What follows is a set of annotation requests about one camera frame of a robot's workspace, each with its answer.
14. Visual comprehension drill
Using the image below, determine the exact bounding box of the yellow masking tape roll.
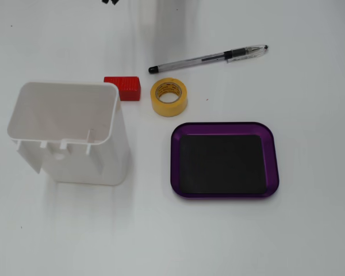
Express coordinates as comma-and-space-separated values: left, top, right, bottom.
149, 77, 188, 118

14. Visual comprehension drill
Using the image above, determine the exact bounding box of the white plastic box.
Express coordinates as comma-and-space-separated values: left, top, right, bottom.
7, 81, 132, 187

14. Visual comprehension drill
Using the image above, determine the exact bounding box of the purple tray with black pad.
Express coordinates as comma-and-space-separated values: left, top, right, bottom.
170, 121, 280, 201

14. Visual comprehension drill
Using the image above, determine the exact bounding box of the red ribbed block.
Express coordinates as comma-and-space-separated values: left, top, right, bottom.
103, 76, 141, 102

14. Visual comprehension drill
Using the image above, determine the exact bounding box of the clear black ballpoint pen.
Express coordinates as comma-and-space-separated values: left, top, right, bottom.
148, 44, 269, 75

